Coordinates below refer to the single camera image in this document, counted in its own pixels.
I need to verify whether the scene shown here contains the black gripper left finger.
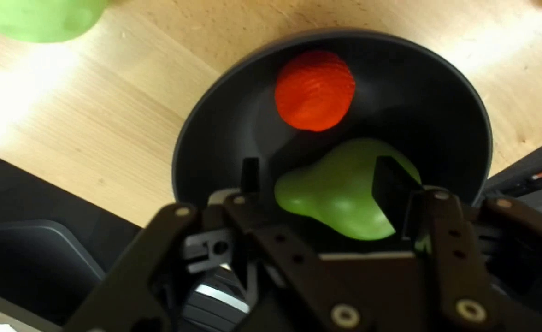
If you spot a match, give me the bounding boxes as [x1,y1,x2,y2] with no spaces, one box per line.
[65,156,360,332]

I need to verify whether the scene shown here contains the small black bowl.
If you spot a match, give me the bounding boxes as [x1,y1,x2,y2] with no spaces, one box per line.
[172,29,495,247]

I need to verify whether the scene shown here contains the green pear toy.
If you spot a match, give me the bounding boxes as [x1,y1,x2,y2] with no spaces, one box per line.
[273,136,425,243]

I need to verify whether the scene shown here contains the red strawberry toy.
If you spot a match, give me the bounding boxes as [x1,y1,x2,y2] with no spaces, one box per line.
[273,49,358,134]

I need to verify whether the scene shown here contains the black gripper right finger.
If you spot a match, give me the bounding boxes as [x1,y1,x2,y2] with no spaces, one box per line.
[371,155,542,332]

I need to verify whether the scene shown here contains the light green dimpled ball toy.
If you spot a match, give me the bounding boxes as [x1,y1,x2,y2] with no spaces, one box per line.
[0,0,111,44]

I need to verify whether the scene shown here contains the wooden top tool cart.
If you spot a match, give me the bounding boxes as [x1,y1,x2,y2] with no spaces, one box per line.
[0,0,542,230]

